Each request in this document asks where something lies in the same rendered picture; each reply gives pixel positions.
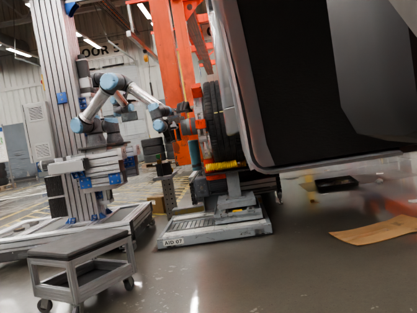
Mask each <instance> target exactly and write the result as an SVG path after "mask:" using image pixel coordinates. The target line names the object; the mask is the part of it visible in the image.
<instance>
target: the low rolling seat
mask: <svg viewBox="0 0 417 313"><path fill-rule="evenodd" d="M124 244H125V251H126V254H127V261H125V260H110V259H102V258H97V256H99V255H101V254H103V253H106V252H108V251H110V250H113V249H115V248H117V247H119V246H122V245H124ZM27 253H28V258H27V263H28V267H29V273H30V279H31V283H32V289H33V292H34V297H39V298H41V299H40V300H39V301H38V303H37V308H38V310H39V311H40V312H42V313H47V312H49V311H50V310H51V309H52V307H53V303H52V301H59V302H65V303H68V304H73V306H72V307H73V311H72V313H84V301H85V300H86V299H89V298H90V297H92V296H94V295H96V294H98V293H100V292H101V291H103V290H105V289H107V288H109V287H111V286H113V285H115V284H117V283H118V282H120V281H123V283H124V286H125V289H126V290H127V291H131V290H132V289H133V287H134V279H133V278H132V275H133V274H135V273H137V266H136V263H135V255H134V252H133V245H132V238H131V236H130V234H128V230H127V229H86V230H83V231H80V232H77V233H75V234H72V235H69V236H66V237H63V238H60V239H58V240H55V241H52V242H50V243H46V244H44V245H41V246H39V247H35V248H33V249H30V250H29V251H27ZM80 263H81V264H80ZM37 265H44V266H55V267H61V268H66V270H65V271H63V272H61V273H58V274H56V275H54V276H52V277H49V278H47V279H44V280H43V281H40V279H39V275H38V269H37ZM76 265H77V266H76ZM51 300H52V301H51Z"/></svg>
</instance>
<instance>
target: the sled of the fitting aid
mask: <svg viewBox="0 0 417 313"><path fill-rule="evenodd" d="M255 199H256V205H252V206H244V207H236V208H231V209H223V210H218V209H217V202H216V205H215V211H214V215H213V216H214V221H215V225H218V224H227V223H231V222H239V221H244V220H253V219H260V218H263V216H262V209H261V205H260V203H259V200H258V197H257V196H256V197H255Z"/></svg>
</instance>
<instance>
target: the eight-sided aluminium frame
mask: <svg viewBox="0 0 417 313"><path fill-rule="evenodd" d="M202 101H203V105H204V112H203V107H202ZM204 113H205V104H204V95H203V97H202V98H199V107H197V101H196V98H194V115H195V119H196V120H198V119H199V118H198V115H200V116H201V119H204ZM205 117H206V113H205ZM203 131H204V133H203V134H201V133H200V129H199V130H197V132H198V138H199V143H200V147H201V150H202V155H203V158H204V159H208V158H212V155H213V153H212V146H211V143H210V136H209V132H207V133H206V129H203ZM203 143H204V146H203Z"/></svg>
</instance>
